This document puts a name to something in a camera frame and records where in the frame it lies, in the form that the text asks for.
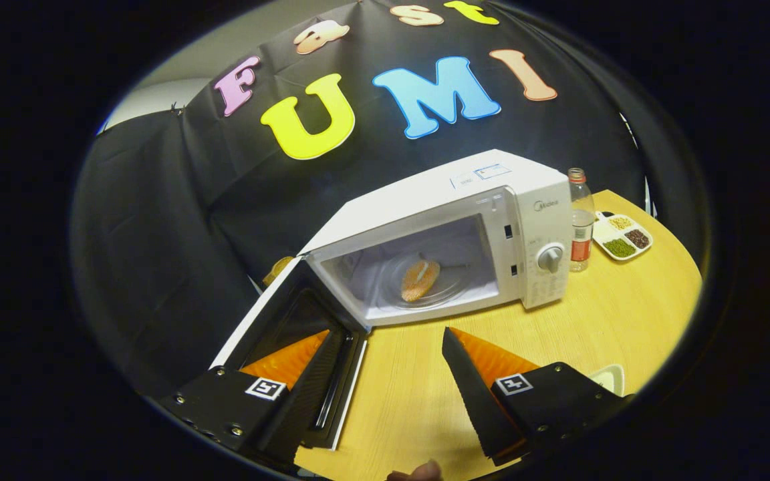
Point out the glass turntable plate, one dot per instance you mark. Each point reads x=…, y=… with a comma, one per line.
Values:
x=455, y=284

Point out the clear bottle with red label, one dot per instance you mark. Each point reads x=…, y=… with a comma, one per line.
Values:
x=580, y=227

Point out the white microwave oven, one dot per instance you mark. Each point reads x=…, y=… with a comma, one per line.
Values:
x=438, y=194

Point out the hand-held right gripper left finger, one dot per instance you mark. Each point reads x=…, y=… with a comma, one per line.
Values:
x=291, y=414

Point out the round sesame bread bun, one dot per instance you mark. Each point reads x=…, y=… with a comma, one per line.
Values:
x=420, y=280

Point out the black cloth clip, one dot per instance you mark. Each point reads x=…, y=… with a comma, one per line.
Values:
x=174, y=107

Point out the white divided plate of beans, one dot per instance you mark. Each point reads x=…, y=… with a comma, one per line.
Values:
x=622, y=234

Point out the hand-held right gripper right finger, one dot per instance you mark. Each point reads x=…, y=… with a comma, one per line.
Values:
x=472, y=401

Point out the small white dotted tray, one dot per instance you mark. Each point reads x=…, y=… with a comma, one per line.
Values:
x=611, y=379

